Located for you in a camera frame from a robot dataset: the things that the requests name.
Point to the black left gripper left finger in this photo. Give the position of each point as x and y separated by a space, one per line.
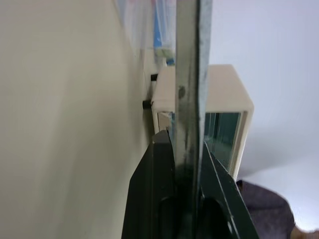
149 189

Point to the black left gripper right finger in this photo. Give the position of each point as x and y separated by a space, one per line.
219 199

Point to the grey metal bar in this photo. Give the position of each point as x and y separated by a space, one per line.
189 74

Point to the black oven foot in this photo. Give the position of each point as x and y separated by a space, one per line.
146 104
154 77

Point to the cream toaster oven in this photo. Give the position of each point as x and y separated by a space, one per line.
229 92

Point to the dark grey fabric object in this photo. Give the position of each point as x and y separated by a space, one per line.
266 211

